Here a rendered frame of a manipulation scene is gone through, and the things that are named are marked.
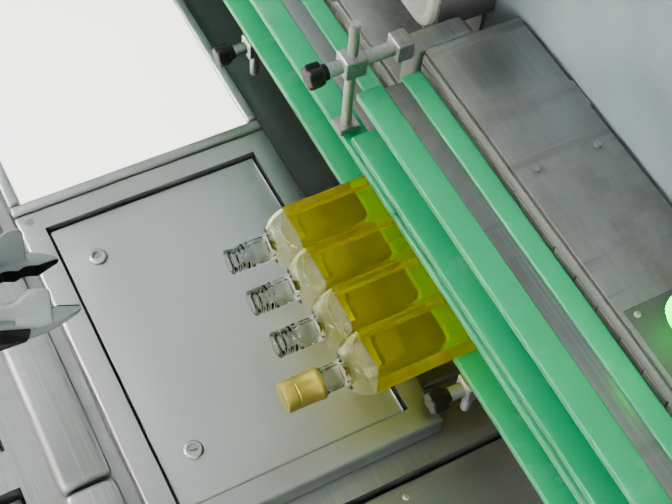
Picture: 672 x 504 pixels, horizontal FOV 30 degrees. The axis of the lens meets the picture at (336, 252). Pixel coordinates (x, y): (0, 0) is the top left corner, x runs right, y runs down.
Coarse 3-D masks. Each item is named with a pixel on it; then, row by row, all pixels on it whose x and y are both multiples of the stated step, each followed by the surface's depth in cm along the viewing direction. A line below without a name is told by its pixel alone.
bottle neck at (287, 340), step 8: (304, 320) 132; (312, 320) 132; (288, 328) 131; (296, 328) 131; (304, 328) 131; (312, 328) 132; (272, 336) 131; (280, 336) 131; (288, 336) 131; (296, 336) 131; (304, 336) 131; (312, 336) 132; (320, 336) 132; (272, 344) 133; (280, 344) 130; (288, 344) 131; (296, 344) 131; (304, 344) 131; (312, 344) 133; (280, 352) 131; (288, 352) 131
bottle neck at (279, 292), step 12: (288, 276) 135; (264, 288) 134; (276, 288) 134; (288, 288) 134; (252, 300) 133; (264, 300) 134; (276, 300) 134; (288, 300) 135; (252, 312) 135; (264, 312) 134
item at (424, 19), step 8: (408, 0) 143; (416, 0) 143; (424, 0) 143; (432, 0) 137; (408, 8) 144; (416, 8) 143; (424, 8) 143; (432, 8) 138; (416, 16) 143; (424, 16) 141; (432, 16) 140; (424, 24) 141
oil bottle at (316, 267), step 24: (384, 216) 139; (336, 240) 136; (360, 240) 137; (384, 240) 137; (288, 264) 136; (312, 264) 134; (336, 264) 135; (360, 264) 135; (384, 264) 136; (312, 288) 134
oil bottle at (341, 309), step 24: (408, 264) 135; (336, 288) 133; (360, 288) 133; (384, 288) 133; (408, 288) 133; (432, 288) 133; (312, 312) 133; (336, 312) 131; (360, 312) 131; (384, 312) 132; (336, 336) 131
